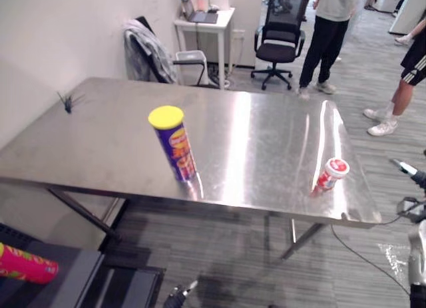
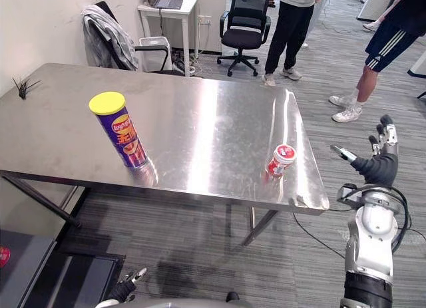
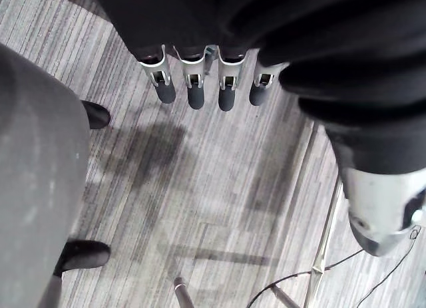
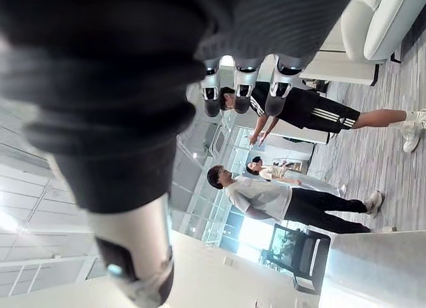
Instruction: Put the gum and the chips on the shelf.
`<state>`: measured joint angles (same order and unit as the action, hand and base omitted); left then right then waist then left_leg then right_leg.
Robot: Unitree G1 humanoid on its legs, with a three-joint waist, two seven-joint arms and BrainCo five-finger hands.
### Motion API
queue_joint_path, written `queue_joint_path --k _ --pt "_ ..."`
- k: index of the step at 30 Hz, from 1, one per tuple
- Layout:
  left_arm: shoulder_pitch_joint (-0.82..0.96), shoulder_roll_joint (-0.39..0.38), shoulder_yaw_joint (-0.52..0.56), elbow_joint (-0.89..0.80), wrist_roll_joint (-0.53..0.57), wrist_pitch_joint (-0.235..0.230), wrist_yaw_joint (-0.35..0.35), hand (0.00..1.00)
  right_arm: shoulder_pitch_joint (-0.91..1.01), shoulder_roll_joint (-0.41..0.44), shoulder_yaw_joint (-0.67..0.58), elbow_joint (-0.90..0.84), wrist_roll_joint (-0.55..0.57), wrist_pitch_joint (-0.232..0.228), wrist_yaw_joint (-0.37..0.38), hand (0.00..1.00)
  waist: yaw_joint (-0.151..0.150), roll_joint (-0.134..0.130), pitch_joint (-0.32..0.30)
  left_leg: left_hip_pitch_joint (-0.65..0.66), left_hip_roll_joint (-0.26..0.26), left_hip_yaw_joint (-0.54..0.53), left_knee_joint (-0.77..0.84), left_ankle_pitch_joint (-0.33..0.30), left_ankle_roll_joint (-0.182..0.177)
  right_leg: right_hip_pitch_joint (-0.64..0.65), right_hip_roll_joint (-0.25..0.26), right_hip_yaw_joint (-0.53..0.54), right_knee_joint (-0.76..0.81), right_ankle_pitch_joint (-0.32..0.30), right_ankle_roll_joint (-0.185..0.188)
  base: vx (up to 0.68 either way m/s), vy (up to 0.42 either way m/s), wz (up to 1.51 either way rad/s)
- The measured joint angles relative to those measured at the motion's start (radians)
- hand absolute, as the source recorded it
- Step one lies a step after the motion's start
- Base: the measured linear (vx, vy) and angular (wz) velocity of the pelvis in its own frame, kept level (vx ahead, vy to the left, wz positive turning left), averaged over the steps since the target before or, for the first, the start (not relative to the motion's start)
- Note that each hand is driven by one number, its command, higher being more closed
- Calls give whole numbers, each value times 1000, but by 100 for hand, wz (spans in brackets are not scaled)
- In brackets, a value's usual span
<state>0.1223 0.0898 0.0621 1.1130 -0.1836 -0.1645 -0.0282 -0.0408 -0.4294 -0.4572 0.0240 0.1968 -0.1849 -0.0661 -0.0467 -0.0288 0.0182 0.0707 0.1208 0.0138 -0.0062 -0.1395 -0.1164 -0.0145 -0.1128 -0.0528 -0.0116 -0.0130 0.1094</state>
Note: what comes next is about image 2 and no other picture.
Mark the purple chips can yellow lid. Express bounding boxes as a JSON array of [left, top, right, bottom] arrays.
[[88, 91, 148, 169]]

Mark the black floor cable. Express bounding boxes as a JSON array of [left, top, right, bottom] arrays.
[[292, 201, 426, 259]]

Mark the grey jacket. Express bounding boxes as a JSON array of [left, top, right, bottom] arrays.
[[82, 4, 139, 71]]

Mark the person in black trousers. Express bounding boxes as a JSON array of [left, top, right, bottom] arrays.
[[261, 0, 325, 87]]

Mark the black mesh office chair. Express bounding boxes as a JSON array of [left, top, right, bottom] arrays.
[[216, 0, 272, 77]]

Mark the dark grey shelf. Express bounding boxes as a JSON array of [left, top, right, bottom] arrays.
[[0, 228, 126, 308]]

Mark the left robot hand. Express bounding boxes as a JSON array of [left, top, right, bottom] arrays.
[[106, 267, 148, 303]]

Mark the steel table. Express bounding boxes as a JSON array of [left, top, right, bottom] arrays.
[[0, 62, 331, 247]]

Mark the white desk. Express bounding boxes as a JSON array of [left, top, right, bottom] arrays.
[[137, 0, 202, 78]]

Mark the person in striped shorts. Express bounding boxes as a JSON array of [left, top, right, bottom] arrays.
[[329, 0, 426, 124]]

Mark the red white gum jar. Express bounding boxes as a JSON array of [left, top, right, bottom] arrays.
[[267, 144, 298, 178]]

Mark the black spiky plant decoration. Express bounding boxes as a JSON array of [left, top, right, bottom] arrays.
[[11, 76, 43, 100]]

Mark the black chair with grey jacket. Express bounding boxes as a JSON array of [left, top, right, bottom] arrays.
[[82, 1, 184, 77]]

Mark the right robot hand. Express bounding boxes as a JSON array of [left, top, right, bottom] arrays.
[[329, 114, 400, 188]]

